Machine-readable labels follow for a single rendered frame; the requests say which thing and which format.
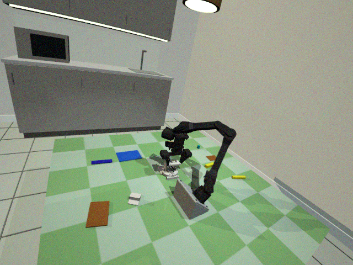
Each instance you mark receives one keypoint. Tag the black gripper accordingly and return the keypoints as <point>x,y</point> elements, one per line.
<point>176,150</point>

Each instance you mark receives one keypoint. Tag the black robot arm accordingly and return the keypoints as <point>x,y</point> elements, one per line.
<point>179,134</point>

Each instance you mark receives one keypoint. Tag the blue flat rectangular plate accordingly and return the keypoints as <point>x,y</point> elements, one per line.
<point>128,156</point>

